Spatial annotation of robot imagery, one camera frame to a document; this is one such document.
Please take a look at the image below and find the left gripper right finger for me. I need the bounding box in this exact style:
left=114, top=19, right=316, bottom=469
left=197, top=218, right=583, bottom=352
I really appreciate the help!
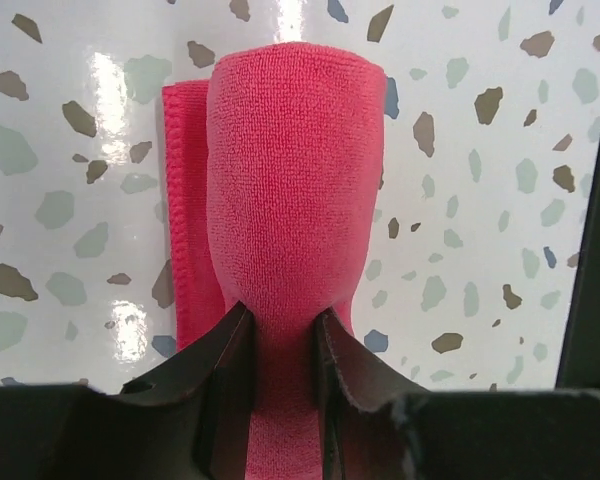
left=314, top=310, right=600, bottom=480

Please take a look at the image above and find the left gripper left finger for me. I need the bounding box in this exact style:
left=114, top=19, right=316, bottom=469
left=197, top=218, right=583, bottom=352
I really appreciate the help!
left=0, top=304, right=254, bottom=479

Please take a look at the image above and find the pink towel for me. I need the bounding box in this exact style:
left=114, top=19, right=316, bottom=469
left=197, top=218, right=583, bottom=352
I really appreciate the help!
left=162, top=42, right=387, bottom=479

